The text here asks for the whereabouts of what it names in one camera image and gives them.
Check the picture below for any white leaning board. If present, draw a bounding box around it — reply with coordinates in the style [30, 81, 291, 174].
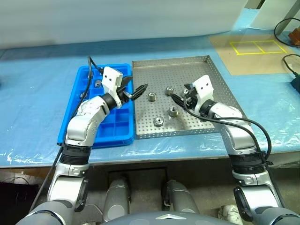
[248, 0, 293, 30]

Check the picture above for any gray metal post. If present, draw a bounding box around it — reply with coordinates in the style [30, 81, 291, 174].
[278, 0, 300, 39]

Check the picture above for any black device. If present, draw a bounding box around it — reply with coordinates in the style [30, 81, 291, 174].
[290, 75, 300, 94]

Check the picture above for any black looped cable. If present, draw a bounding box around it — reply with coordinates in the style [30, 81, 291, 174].
[273, 18, 300, 47]

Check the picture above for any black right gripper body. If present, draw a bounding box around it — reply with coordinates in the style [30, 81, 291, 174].
[183, 84, 199, 112]

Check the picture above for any gray robot torso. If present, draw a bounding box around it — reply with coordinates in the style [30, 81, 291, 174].
[100, 210, 211, 225]

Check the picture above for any brown cardboard mat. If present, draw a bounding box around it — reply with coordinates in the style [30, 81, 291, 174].
[208, 32, 300, 76]

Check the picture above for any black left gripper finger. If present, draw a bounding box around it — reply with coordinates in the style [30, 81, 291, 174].
[130, 83, 149, 101]
[121, 75, 134, 86]

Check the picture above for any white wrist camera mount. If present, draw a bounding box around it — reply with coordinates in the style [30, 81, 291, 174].
[101, 66, 123, 109]
[191, 75, 215, 113]

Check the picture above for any gray robot right thigh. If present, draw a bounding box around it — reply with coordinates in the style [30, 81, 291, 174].
[161, 180, 200, 214]

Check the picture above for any perforated metal tray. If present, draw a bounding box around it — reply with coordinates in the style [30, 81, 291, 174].
[132, 55, 249, 140]

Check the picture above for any gray robot left thigh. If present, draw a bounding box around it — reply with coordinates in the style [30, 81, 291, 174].
[103, 177, 131, 222]

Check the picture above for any gray robot thigh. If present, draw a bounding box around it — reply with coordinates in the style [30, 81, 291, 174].
[161, 180, 200, 214]
[103, 177, 131, 222]

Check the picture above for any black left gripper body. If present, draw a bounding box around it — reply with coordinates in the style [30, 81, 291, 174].
[117, 81, 132, 104]

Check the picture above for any blue plastic table cover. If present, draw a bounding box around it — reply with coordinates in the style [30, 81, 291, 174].
[0, 8, 300, 168]

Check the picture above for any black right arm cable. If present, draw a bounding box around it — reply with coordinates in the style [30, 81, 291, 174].
[183, 95, 272, 165]

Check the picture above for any white shoe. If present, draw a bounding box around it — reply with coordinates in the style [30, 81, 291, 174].
[217, 204, 242, 221]

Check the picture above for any brown wooden block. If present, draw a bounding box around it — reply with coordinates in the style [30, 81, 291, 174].
[288, 28, 300, 47]

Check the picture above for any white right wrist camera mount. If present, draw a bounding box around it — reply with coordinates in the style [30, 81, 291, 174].
[191, 75, 215, 113]

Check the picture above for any blue compartment tray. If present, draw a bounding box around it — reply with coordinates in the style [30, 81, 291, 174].
[57, 63, 135, 150]

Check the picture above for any black cable on device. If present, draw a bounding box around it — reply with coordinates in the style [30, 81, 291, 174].
[282, 53, 300, 77]

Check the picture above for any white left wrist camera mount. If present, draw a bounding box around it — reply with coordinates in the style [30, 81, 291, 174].
[101, 66, 123, 109]

